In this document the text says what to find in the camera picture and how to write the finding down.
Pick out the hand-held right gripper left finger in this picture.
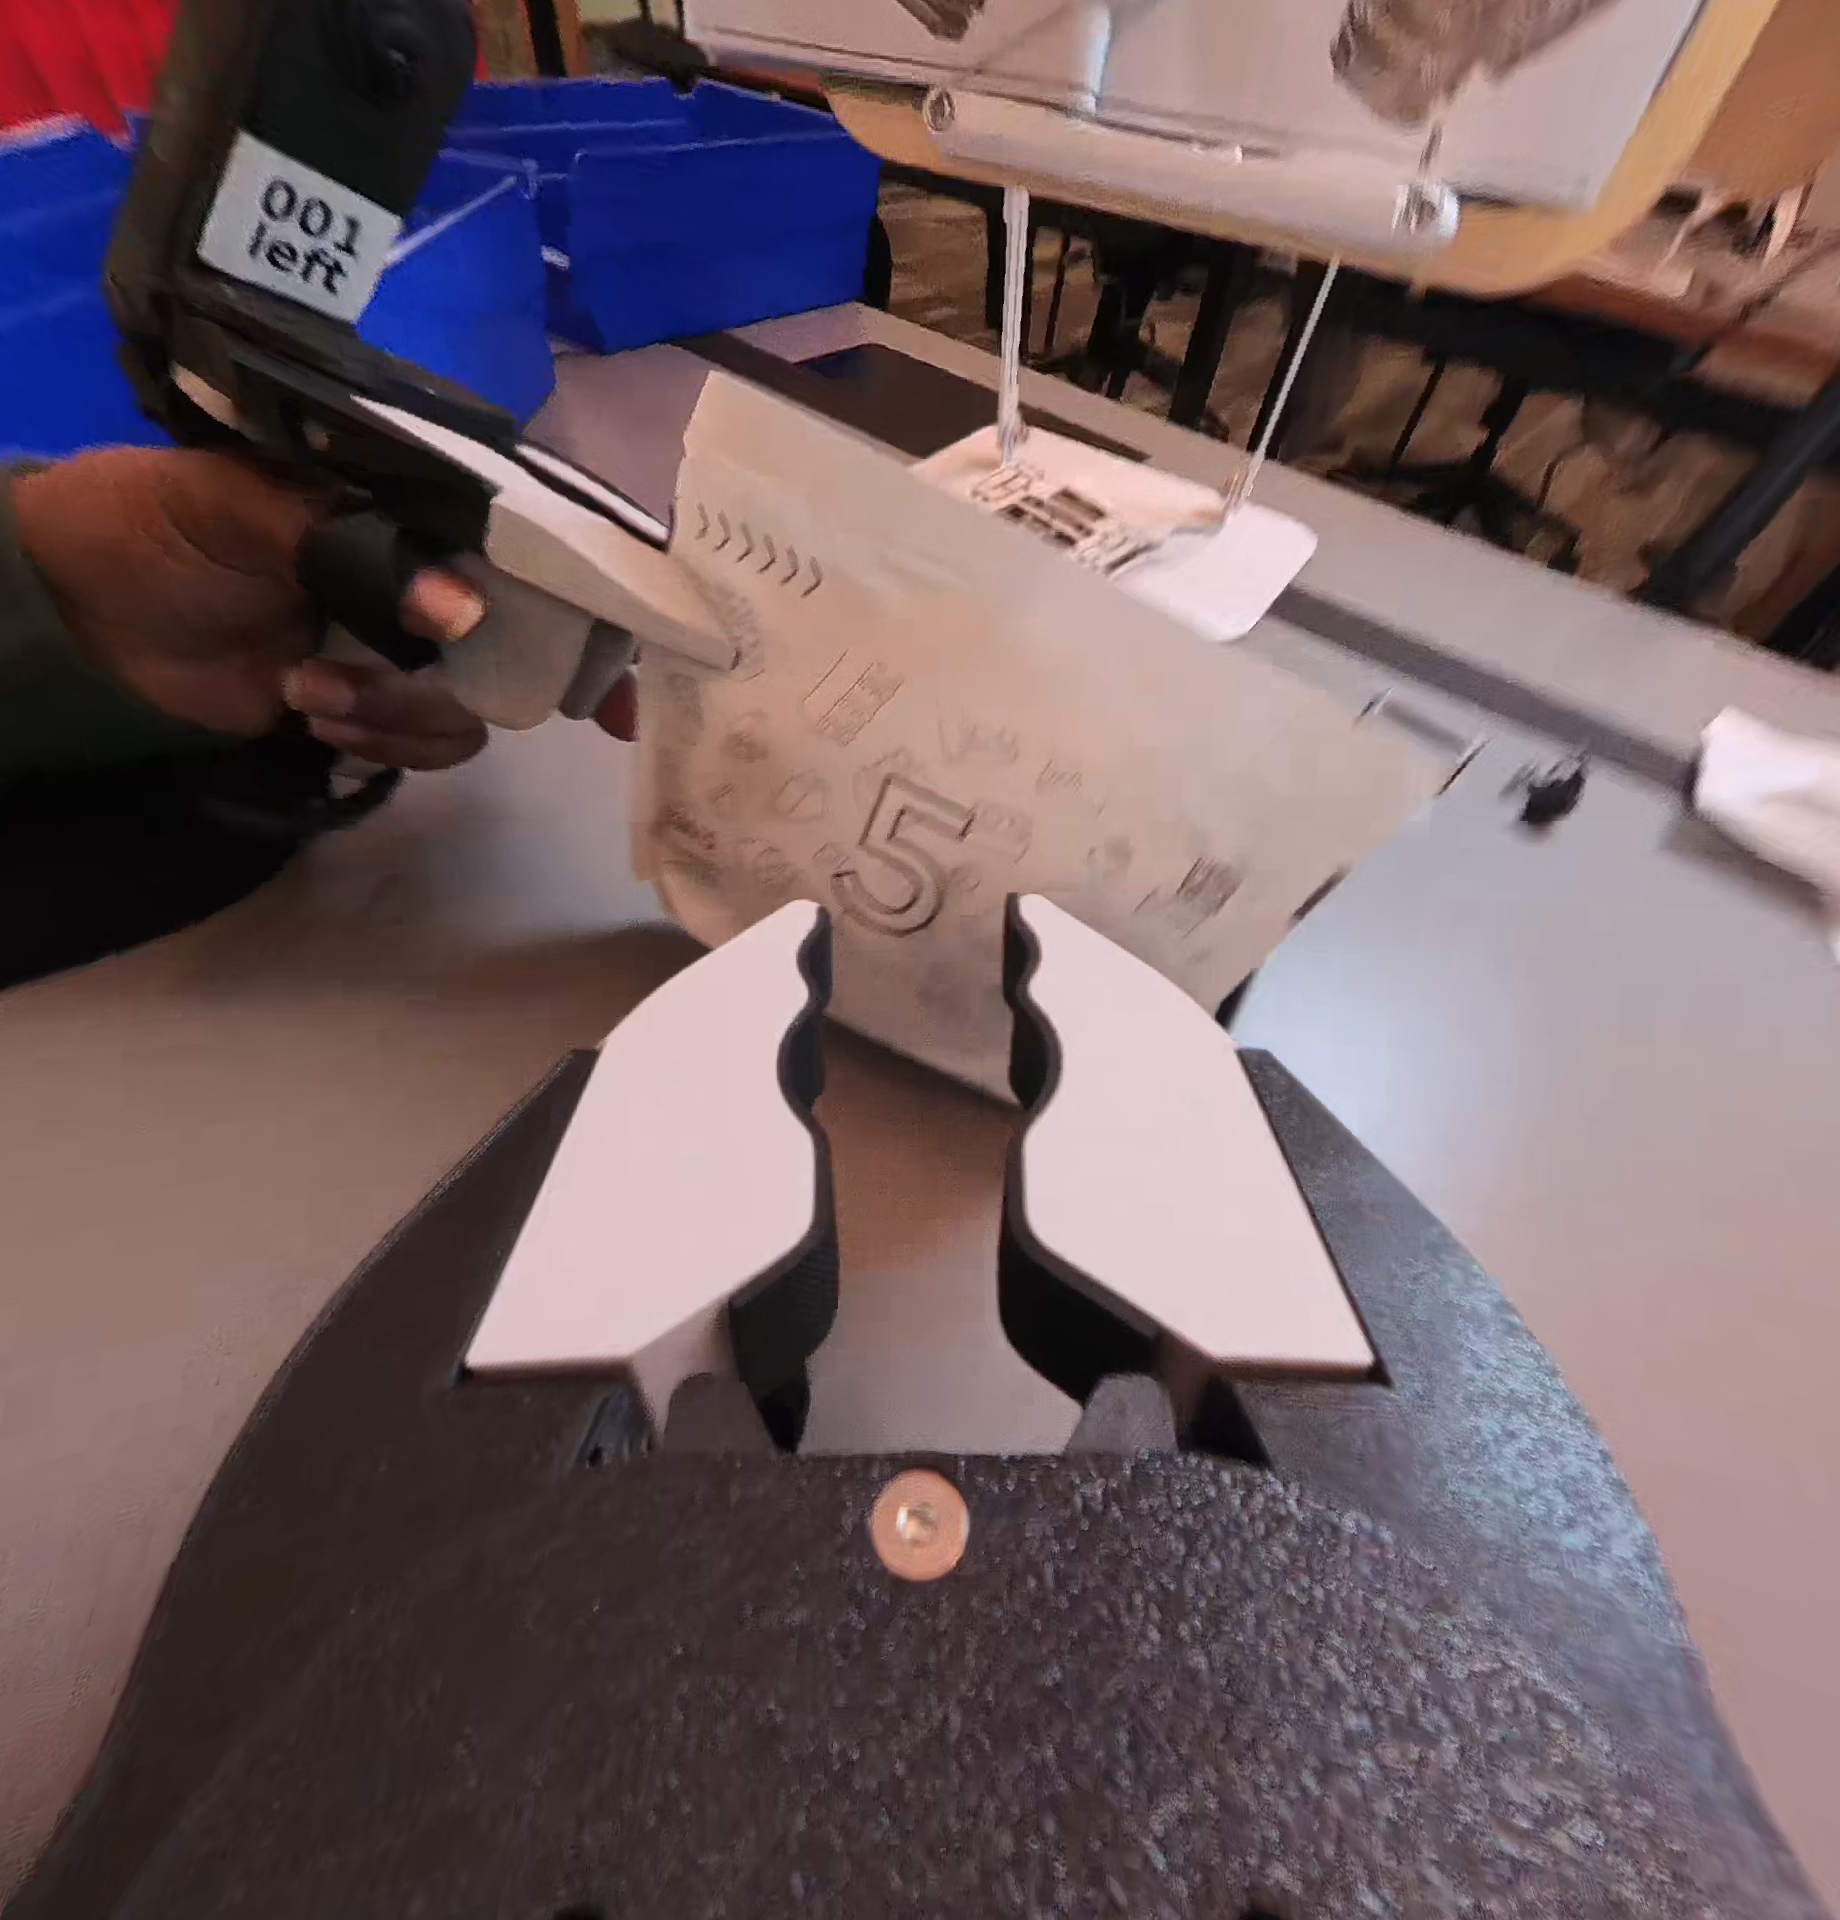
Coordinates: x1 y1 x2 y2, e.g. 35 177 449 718
463 900 834 1442

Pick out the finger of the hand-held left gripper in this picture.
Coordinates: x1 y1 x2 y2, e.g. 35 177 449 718
331 381 685 564
464 477 751 680

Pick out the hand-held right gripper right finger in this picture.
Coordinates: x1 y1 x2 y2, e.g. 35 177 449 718
997 892 1381 1444

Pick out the blue plastic bin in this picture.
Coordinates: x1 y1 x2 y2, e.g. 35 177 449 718
436 73 889 360
0 119 559 469

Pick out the printed white paper bag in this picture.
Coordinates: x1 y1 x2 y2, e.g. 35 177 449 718
623 374 1480 1104

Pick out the lego instruction booklet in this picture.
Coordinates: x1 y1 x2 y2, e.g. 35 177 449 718
679 0 1720 215

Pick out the lego sticker sheet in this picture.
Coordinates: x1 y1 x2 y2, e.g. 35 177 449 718
964 449 1224 575

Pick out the small black lego assembly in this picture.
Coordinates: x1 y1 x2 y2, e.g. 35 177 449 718
1504 749 1593 830

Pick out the person's left hand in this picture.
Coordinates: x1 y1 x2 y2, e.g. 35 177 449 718
12 442 654 780

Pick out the red plastic bin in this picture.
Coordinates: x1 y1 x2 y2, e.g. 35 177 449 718
0 0 191 140

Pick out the white stand rod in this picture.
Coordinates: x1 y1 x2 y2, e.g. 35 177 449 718
1218 253 1352 530
993 184 1037 469

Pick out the crumpled white paper bag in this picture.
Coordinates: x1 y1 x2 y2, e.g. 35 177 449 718
1690 704 1840 971

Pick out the wooden stand board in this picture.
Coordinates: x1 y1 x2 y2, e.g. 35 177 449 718
828 0 1840 301

